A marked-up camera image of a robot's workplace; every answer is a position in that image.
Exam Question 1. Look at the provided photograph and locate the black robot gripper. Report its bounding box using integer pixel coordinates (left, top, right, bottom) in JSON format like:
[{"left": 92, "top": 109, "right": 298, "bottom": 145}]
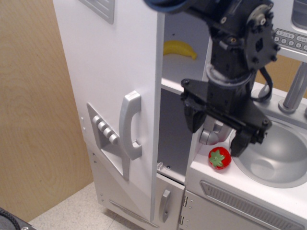
[{"left": 181, "top": 79, "right": 272, "bottom": 157}]

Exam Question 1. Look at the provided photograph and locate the silver fridge door handle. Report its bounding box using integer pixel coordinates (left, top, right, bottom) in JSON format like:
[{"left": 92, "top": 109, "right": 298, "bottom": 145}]
[
  {"left": 119, "top": 91, "right": 142, "bottom": 161},
  {"left": 159, "top": 189, "right": 171, "bottom": 223}
]

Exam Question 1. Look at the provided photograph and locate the white fridge door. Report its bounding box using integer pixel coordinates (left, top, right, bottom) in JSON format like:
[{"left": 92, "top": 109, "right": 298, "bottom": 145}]
[
  {"left": 86, "top": 142, "right": 186, "bottom": 230},
  {"left": 52, "top": 0, "right": 165, "bottom": 223}
]

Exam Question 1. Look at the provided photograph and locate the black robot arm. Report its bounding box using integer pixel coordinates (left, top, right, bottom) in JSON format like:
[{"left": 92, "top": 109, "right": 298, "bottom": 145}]
[{"left": 146, "top": 0, "right": 280, "bottom": 157}]

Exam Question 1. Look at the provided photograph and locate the grey toy telephone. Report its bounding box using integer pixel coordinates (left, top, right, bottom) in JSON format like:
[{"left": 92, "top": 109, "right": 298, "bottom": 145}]
[{"left": 200, "top": 116, "right": 233, "bottom": 145}]

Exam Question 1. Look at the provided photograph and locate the red toy strawberry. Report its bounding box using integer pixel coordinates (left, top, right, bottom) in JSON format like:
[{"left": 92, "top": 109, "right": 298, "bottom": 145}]
[{"left": 208, "top": 147, "right": 232, "bottom": 170}]

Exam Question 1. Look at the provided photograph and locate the silver toy sink basin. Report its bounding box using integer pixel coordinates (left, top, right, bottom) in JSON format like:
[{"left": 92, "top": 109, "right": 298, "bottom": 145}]
[{"left": 233, "top": 121, "right": 307, "bottom": 188}]

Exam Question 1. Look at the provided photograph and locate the silver toy faucet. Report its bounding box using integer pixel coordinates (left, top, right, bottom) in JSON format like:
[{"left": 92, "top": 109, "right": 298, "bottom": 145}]
[{"left": 278, "top": 62, "right": 307, "bottom": 114}]

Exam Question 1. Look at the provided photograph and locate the white toy kitchen cabinet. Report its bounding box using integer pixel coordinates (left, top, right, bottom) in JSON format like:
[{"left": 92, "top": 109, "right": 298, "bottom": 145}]
[{"left": 153, "top": 0, "right": 307, "bottom": 230}]

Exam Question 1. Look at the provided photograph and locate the white oven cabinet door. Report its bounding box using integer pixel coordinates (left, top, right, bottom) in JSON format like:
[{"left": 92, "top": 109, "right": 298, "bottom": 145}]
[{"left": 179, "top": 180, "right": 307, "bottom": 230}]

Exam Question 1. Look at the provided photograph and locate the yellow toy banana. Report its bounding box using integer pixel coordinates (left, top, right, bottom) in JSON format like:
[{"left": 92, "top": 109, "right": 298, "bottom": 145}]
[{"left": 163, "top": 40, "right": 198, "bottom": 60}]

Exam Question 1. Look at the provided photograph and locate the silver ice dispenser panel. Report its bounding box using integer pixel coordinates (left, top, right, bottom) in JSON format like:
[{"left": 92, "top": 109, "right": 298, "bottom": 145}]
[{"left": 87, "top": 103, "right": 130, "bottom": 181}]

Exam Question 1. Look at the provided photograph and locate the white toy microwave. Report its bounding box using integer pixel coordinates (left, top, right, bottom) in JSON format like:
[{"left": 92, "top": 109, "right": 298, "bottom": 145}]
[{"left": 272, "top": 0, "right": 307, "bottom": 62}]

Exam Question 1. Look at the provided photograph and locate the black object bottom left corner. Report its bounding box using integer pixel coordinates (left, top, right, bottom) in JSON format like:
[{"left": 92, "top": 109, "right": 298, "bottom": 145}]
[{"left": 0, "top": 208, "right": 36, "bottom": 230}]

